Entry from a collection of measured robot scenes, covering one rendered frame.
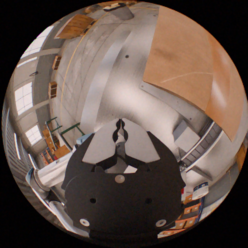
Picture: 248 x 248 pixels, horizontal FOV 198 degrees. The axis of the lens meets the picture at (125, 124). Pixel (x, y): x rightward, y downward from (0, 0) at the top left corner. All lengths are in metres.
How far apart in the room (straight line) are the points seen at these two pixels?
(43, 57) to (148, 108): 4.94
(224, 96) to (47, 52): 4.98
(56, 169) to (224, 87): 0.47
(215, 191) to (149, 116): 4.84
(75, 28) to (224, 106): 2.95
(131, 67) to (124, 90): 0.13
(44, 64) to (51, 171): 4.87
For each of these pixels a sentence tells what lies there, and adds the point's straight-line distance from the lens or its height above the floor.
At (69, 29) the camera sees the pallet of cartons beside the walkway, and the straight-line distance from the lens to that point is 2.84.
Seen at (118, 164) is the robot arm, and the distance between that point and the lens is 0.38.
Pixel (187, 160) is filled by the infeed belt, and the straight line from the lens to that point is 0.54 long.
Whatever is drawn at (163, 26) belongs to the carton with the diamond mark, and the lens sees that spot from 0.16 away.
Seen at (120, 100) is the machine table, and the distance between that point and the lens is 0.45.
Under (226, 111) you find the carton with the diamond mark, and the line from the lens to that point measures 0.16.
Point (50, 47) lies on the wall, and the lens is 4.97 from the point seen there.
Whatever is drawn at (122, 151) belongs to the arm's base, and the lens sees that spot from 0.42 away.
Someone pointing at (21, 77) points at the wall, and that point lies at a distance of 5.12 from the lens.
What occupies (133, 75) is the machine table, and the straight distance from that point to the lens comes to 0.42.
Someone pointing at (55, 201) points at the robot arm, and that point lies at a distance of 0.47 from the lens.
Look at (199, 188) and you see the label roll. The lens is 0.96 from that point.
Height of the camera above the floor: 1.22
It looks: 56 degrees down
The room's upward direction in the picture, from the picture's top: 134 degrees counter-clockwise
